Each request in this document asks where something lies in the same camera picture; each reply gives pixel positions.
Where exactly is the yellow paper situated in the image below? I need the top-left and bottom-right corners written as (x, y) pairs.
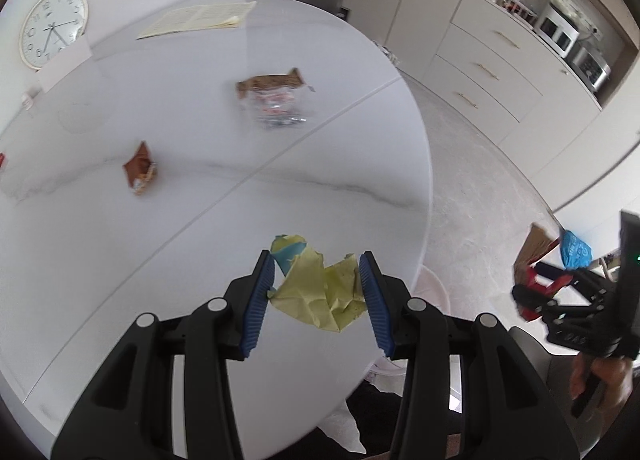
top-left (268, 235), bottom-right (367, 333)

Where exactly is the brown snack wrapper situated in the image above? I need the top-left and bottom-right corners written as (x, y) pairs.
top-left (122, 141), bottom-right (157, 196)

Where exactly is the clear brown plastic bag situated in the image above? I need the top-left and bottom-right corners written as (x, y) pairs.
top-left (234, 68), bottom-right (316, 129)

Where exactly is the red paper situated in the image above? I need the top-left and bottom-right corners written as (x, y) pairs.
top-left (512, 261), bottom-right (574, 321)

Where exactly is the brown cardboard piece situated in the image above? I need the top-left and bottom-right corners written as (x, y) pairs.
top-left (513, 223), bottom-right (560, 285)

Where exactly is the white trash bin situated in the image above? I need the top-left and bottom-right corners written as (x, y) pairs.
top-left (368, 266), bottom-right (449, 392)

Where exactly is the person right hand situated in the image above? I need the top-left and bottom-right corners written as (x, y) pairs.
top-left (570, 353), bottom-right (634, 410)

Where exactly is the blue plastic bag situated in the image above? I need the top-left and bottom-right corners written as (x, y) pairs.
top-left (560, 229), bottom-right (592, 271)

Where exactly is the beige cabinet with drawers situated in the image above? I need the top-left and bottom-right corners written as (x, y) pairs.
top-left (344, 0), bottom-right (640, 201)

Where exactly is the silver microwave oven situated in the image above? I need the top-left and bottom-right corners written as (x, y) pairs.
top-left (534, 0), bottom-right (611, 93)

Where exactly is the open yellow notebook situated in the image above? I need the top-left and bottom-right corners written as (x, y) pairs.
top-left (137, 1), bottom-right (257, 40)

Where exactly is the white card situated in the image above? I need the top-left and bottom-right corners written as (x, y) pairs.
top-left (37, 37), bottom-right (92, 93)

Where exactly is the round white wall clock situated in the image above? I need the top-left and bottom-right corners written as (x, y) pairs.
top-left (18, 0), bottom-right (89, 72)

